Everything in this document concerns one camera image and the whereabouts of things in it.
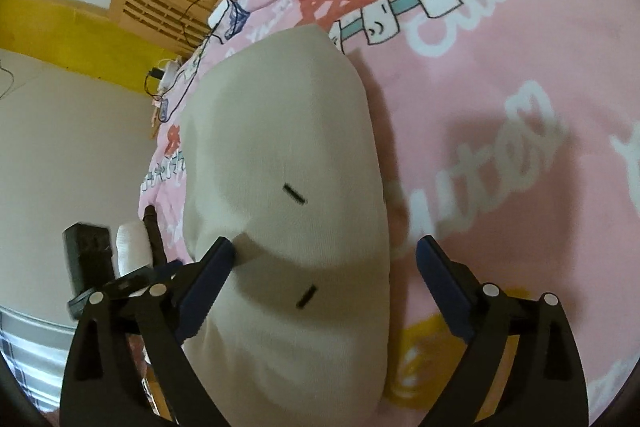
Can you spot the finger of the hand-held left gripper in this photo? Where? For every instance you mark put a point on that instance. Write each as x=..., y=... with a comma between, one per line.
x=152, y=237

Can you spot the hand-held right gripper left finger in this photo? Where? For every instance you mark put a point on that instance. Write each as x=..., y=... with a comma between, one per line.
x=210, y=287

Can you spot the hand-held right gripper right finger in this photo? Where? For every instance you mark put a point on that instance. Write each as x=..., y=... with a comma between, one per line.
x=445, y=292

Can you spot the beige garment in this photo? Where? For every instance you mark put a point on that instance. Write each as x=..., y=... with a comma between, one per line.
x=290, y=132

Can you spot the white plug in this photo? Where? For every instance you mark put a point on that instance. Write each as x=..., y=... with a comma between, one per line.
x=169, y=72

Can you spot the pink printed blanket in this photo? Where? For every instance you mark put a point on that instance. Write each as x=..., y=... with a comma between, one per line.
x=500, y=82

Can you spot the white charger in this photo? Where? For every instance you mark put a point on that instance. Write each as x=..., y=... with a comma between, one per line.
x=219, y=14

